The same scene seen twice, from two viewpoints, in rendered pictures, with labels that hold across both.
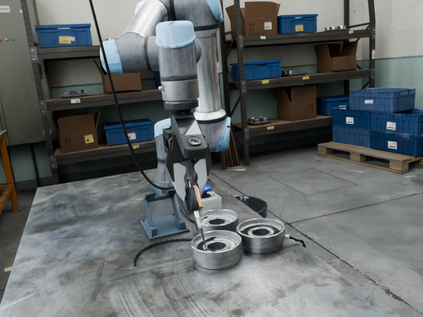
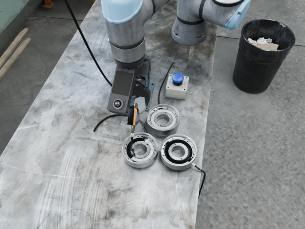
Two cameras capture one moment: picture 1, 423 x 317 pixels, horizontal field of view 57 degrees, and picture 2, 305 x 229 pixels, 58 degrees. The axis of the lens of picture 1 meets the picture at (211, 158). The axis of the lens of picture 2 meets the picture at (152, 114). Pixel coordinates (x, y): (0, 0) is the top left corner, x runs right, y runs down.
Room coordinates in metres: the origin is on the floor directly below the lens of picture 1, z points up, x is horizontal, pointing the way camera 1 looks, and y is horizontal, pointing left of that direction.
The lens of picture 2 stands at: (0.42, -0.24, 1.53)
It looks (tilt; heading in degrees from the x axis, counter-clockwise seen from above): 53 degrees down; 32
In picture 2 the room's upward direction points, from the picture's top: 2 degrees counter-clockwise
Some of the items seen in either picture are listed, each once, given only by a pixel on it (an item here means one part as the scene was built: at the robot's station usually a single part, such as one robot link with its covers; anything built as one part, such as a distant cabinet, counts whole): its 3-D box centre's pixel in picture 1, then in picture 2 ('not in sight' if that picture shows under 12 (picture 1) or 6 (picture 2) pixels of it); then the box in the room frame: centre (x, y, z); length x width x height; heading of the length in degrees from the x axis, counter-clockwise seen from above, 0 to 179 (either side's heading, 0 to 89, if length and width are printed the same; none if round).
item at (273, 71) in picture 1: (255, 70); not in sight; (4.88, -0.63, 1.11); 0.52 x 0.38 x 0.22; 108
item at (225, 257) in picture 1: (216, 249); (140, 150); (0.74, 0.00, 0.82); 0.10 x 0.10 x 0.04
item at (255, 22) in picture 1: (252, 21); not in sight; (4.88, -0.63, 1.69); 0.59 x 0.41 x 0.38; 113
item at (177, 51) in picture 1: (177, 51); (124, 13); (0.80, 0.05, 1.23); 0.09 x 0.08 x 0.11; 174
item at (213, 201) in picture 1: (204, 202); (177, 85); (1.03, 0.03, 0.82); 0.08 x 0.07 x 0.05; 18
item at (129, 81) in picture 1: (119, 75); not in sight; (4.35, 0.92, 1.19); 0.52 x 0.42 x 0.38; 108
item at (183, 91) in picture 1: (179, 91); (126, 45); (0.80, 0.05, 1.15); 0.08 x 0.08 x 0.05
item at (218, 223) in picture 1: (217, 224); (163, 120); (0.87, 0.00, 0.82); 0.10 x 0.10 x 0.04
